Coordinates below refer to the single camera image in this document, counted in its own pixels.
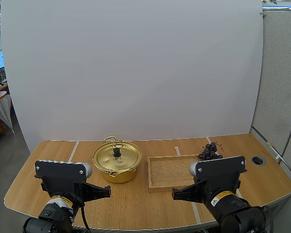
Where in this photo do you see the white backdrop board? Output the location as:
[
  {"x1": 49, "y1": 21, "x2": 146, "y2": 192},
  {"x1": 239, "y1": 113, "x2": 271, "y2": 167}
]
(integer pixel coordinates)
[{"x1": 0, "y1": 0, "x2": 264, "y2": 154}]

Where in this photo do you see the black cable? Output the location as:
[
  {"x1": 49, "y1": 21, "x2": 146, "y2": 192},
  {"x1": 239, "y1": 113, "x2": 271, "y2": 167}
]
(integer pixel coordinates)
[{"x1": 79, "y1": 200, "x2": 92, "y2": 233}]

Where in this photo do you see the shallow wooden tray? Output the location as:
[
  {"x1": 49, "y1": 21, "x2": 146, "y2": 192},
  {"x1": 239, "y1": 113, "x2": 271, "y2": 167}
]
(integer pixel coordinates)
[{"x1": 147, "y1": 154, "x2": 202, "y2": 194}]

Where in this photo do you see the bunch of dark toy grapes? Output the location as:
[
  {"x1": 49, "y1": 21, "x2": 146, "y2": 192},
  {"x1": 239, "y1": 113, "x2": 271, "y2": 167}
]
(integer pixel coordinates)
[{"x1": 198, "y1": 142, "x2": 224, "y2": 161}]

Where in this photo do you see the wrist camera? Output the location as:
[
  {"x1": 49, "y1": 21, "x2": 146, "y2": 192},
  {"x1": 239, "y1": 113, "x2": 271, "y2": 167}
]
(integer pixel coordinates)
[
  {"x1": 34, "y1": 159, "x2": 112, "y2": 202},
  {"x1": 172, "y1": 156, "x2": 247, "y2": 202}
]

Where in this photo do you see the gold lid with black knob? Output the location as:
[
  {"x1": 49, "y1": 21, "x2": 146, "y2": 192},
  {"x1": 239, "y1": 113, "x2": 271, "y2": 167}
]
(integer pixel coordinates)
[{"x1": 94, "y1": 143, "x2": 141, "y2": 174}]

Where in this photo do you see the gold pot with two handles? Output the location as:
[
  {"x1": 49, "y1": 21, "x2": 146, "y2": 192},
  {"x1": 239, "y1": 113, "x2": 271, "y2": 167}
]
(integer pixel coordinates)
[{"x1": 92, "y1": 136, "x2": 143, "y2": 183}]

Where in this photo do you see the grey partition panel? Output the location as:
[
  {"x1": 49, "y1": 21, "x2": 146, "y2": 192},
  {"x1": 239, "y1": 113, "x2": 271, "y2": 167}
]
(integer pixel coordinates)
[{"x1": 248, "y1": 9, "x2": 291, "y2": 182}]

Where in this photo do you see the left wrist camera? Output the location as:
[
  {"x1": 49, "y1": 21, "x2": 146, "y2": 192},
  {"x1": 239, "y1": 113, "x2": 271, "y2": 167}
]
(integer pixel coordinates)
[{"x1": 34, "y1": 159, "x2": 112, "y2": 202}]

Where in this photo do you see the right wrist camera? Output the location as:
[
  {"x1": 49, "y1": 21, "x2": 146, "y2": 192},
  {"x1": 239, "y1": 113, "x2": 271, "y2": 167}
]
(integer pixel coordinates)
[{"x1": 172, "y1": 156, "x2": 247, "y2": 202}]

